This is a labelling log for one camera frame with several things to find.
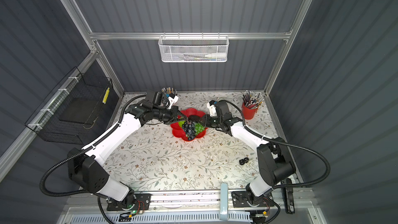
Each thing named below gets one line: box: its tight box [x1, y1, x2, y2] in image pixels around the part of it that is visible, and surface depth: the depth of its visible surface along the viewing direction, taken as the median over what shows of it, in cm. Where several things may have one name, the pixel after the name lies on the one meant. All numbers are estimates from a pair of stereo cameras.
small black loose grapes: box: [238, 157, 250, 166], surface depth 86 cm
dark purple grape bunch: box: [182, 121, 196, 141], surface depth 82 cm
